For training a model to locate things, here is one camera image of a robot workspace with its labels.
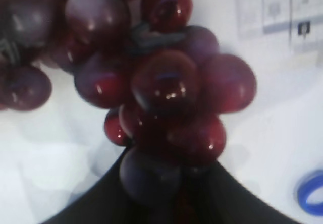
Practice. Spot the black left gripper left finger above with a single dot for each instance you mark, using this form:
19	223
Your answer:
105	202

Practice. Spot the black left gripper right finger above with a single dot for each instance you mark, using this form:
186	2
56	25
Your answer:
214	196

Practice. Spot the clear plastic ruler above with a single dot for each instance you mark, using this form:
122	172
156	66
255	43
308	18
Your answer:
300	19

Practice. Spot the blue scissors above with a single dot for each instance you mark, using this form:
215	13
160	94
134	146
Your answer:
309	183

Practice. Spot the purple artificial grape bunch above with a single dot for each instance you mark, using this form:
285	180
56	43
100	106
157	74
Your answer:
164	82

